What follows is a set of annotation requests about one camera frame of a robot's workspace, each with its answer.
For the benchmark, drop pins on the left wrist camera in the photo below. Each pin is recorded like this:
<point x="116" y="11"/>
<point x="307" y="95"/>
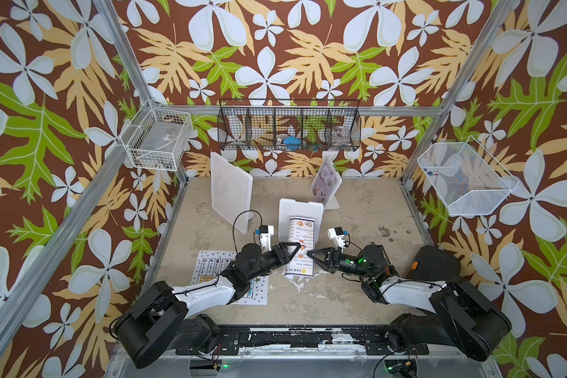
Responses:
<point x="264" y="233"/>

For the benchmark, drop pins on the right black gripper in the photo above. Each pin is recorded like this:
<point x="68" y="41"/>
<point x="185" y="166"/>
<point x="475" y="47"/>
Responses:
<point x="334" y="260"/>

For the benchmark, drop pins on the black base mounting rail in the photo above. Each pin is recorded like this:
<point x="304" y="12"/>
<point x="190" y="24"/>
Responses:
<point x="230" y="340"/>

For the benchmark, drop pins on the dotted border table menu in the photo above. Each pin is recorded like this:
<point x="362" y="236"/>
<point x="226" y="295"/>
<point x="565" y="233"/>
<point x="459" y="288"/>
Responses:
<point x="212" y="262"/>

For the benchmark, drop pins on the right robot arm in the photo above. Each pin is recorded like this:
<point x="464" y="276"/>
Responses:
<point x="456" y="313"/>

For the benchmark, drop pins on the white mesh basket right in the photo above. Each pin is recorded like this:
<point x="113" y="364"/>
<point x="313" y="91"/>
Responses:
<point x="467" y="178"/>

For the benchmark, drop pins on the blue object in rack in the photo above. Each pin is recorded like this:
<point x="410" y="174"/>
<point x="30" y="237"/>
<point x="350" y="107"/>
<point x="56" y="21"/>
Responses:
<point x="292" y="143"/>

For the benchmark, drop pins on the blue bordered menu sheet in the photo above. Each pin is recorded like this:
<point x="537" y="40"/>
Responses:
<point x="302" y="231"/>

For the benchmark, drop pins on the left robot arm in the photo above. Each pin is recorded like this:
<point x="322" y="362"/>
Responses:
<point x="166" y="318"/>

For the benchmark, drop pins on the white wire basket left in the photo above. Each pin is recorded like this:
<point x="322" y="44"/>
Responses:
<point x="156" y="137"/>

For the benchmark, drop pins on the black wire rack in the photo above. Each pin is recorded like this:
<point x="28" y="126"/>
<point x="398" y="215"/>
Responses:
<point x="264" y="124"/>

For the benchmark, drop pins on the pink restaurant special menu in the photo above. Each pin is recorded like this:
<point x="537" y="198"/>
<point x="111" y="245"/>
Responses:
<point x="325" y="182"/>

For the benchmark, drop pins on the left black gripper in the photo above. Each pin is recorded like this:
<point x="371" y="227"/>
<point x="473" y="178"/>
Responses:
<point x="279" y="255"/>

